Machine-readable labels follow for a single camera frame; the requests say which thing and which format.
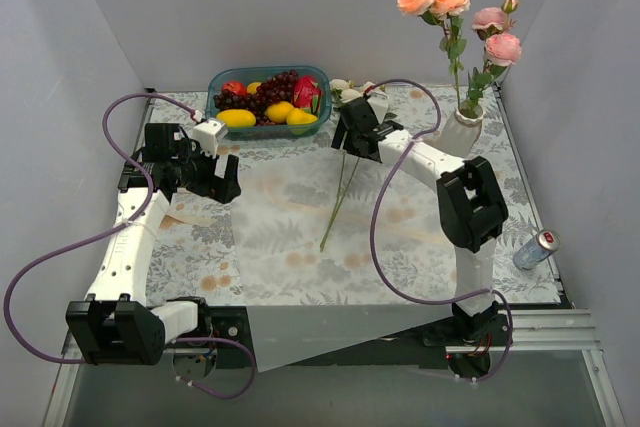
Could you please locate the white rose stem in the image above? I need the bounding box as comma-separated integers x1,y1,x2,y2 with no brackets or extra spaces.
333,80,396,224

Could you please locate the white wrapping paper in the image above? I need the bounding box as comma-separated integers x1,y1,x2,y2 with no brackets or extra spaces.
229,151,481,374

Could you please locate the pink rose stem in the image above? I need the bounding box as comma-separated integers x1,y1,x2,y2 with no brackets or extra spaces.
461,0,522,119

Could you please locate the cream ribbon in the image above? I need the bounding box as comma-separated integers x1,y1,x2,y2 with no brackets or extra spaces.
160,212,231,230

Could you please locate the peach rose stem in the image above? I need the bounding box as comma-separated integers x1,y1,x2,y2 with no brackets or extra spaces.
396,0,470,107

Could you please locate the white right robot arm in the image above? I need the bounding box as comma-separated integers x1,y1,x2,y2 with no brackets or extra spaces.
332,97,509,345

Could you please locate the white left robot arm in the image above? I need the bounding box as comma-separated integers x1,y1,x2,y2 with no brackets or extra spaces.
66,119,241,365

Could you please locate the white ribbed vase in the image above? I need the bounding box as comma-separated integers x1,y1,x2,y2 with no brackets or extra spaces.
436,107,485,158

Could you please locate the yellow mango right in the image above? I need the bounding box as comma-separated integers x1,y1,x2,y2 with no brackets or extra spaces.
286,107,318,126

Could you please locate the yellow mango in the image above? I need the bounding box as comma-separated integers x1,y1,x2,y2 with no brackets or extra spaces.
216,109,257,129
286,107,318,126

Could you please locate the red dragon fruit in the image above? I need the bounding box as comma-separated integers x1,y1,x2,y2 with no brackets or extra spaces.
292,75,322,115

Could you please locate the teal plastic fruit basket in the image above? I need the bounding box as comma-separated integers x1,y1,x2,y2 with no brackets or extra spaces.
206,65,332,140

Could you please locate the yellow lemon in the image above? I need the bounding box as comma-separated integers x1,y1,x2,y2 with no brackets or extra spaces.
265,101,295,124

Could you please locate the cream rose stem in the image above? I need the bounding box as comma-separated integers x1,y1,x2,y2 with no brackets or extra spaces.
322,79,361,243

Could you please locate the yellow mango left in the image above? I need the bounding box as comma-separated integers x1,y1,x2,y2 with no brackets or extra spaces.
216,109,257,129

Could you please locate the dark red grape bunch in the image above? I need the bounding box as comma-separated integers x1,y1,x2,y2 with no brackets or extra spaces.
211,70,299,127

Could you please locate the floral tablecloth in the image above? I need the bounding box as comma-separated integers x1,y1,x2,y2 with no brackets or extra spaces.
97,84,562,308

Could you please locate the red apple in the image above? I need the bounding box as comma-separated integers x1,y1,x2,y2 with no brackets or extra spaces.
221,80,247,96

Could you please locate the orange fruit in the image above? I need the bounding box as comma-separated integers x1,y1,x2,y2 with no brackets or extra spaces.
246,82,262,95

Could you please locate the silver drink can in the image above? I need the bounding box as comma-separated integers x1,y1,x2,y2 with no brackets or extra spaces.
513,229,561,270

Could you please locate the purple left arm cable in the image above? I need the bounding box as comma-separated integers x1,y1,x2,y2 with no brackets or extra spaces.
3,92,258,400

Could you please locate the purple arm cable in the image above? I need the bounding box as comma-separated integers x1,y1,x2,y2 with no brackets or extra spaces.
3,92,258,400
369,78,514,381

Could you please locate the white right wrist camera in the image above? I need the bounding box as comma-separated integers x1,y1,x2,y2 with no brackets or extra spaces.
368,89,389,123

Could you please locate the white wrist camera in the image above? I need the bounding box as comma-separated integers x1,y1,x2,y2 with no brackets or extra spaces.
368,89,389,123
191,118,228,158

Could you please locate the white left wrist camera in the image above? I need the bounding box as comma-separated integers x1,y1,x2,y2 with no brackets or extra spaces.
191,118,228,158

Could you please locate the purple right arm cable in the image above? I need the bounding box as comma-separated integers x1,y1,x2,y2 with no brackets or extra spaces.
369,78,514,381

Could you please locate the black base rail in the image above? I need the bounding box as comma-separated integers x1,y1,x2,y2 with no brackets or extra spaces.
154,304,496,368

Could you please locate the aluminium frame rail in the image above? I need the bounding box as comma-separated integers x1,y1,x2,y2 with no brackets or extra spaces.
444,309,601,353

